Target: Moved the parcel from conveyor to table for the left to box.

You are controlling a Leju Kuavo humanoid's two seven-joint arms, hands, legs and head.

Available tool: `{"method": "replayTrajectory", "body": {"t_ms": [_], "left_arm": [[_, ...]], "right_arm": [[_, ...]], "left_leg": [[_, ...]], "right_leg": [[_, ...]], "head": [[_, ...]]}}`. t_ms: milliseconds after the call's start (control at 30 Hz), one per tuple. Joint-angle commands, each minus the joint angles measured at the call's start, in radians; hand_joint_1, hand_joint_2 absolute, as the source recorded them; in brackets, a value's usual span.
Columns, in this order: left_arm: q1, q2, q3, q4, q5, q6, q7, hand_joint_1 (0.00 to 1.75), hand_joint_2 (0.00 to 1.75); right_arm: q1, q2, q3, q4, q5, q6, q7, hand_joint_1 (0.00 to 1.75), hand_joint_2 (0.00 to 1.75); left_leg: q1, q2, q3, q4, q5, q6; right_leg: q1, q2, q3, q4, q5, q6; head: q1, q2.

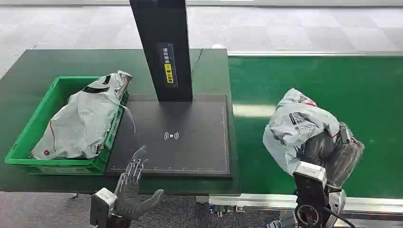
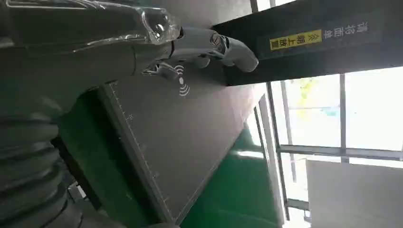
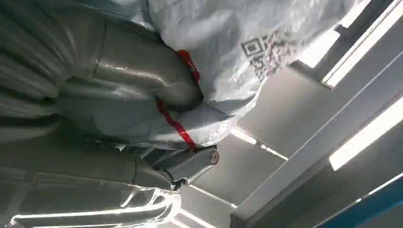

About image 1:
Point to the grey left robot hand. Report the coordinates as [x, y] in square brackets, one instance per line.
[130, 201]

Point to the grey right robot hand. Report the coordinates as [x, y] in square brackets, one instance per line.
[344, 163]

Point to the grey parcel bag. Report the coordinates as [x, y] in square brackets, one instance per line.
[294, 129]
[82, 122]

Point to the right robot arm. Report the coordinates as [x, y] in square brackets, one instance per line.
[338, 201]

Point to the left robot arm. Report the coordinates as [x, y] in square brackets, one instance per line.
[118, 223]

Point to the green plastic crate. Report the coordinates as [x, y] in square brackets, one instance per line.
[63, 169]

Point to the grey parcel bag, red line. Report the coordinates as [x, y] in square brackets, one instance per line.
[82, 122]

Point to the green conveyor belt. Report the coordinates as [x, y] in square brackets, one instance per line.
[314, 75]

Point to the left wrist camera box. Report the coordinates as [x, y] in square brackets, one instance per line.
[104, 196]

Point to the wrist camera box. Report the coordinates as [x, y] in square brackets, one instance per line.
[104, 196]
[310, 172]

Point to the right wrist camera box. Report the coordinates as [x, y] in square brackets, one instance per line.
[310, 172]

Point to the black scanner base plate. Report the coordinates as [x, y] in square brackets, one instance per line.
[189, 154]

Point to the black and yellow post label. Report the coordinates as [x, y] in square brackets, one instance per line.
[168, 66]

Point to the black scanner post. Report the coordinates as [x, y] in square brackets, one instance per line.
[157, 25]

